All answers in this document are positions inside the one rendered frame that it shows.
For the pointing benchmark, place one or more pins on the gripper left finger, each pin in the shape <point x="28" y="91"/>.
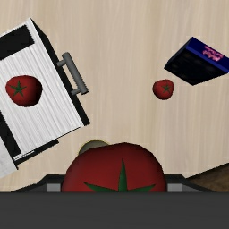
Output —
<point x="50" y="186"/>

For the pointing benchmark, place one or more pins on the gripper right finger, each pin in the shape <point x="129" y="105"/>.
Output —
<point x="177" y="186"/>

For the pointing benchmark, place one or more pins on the large red tomato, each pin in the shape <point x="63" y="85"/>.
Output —
<point x="113" y="167"/>

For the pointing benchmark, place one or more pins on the flat brown board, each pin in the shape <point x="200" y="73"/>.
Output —
<point x="214" y="180"/>

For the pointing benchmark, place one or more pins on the cabinet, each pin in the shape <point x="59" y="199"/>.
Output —
<point x="50" y="113"/>

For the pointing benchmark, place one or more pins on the small red tomato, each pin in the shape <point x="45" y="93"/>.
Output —
<point x="163" y="89"/>

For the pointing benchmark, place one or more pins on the olive round object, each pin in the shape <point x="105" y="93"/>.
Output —
<point x="91" y="145"/>

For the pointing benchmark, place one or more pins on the dark blue carton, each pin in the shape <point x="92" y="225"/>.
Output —
<point x="196" y="64"/>

